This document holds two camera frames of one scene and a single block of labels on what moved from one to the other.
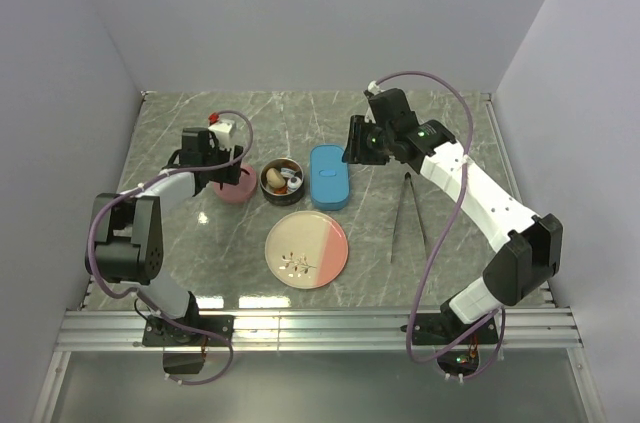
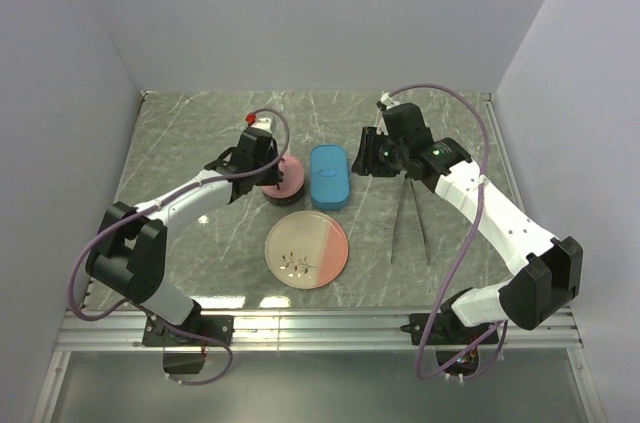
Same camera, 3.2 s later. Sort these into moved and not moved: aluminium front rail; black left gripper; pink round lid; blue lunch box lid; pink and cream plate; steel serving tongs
Moved: pink round lid; black left gripper
Not moved: aluminium front rail; pink and cream plate; blue lunch box lid; steel serving tongs
